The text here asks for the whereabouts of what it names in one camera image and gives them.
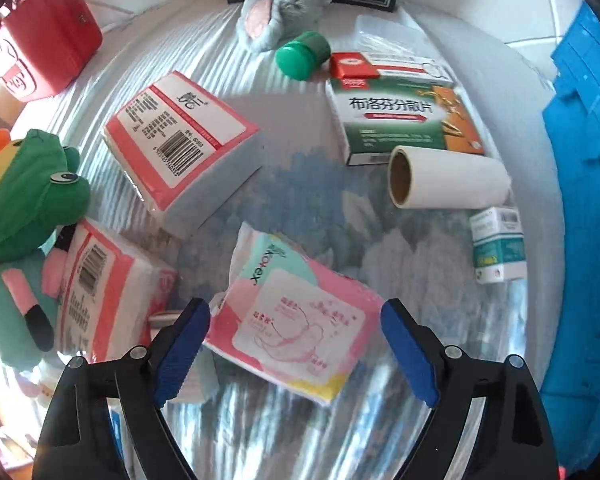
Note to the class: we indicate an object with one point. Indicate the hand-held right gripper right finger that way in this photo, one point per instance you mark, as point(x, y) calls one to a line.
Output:
point(410, 355)

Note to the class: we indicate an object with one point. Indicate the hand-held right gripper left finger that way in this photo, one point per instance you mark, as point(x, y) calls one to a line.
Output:
point(180, 355)

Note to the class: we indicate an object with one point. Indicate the pink mint sanitary pad pack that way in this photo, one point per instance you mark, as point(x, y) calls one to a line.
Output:
point(290, 320)

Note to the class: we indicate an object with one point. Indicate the green frog plush toy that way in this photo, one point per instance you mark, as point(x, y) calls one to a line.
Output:
point(25, 190)

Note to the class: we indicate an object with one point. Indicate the blue plastic storage container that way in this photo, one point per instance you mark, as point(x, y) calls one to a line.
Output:
point(585, 210)

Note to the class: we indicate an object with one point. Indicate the slim pink box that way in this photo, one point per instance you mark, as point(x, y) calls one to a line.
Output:
point(161, 319)

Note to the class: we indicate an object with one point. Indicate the red white barcode tissue pack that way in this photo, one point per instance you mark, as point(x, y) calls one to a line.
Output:
point(180, 145)
point(110, 290)

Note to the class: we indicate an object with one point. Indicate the small teal white medicine box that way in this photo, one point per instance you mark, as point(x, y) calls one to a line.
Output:
point(497, 245)

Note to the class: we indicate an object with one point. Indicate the white paper roll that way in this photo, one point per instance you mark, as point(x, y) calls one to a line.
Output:
point(455, 177)

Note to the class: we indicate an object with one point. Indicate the green orange medicine box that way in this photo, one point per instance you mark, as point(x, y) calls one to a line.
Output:
point(395, 120)

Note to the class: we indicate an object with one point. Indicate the red white medicine box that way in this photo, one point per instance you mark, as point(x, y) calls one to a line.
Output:
point(390, 67)

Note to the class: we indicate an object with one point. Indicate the green bottle cap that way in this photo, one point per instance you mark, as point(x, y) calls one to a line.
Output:
point(302, 55)

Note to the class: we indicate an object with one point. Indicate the red toy suitcase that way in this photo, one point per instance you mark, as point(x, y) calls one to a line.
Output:
point(45, 45)

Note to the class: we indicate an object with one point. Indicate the grey mouse plush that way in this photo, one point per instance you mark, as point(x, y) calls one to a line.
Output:
point(285, 5)

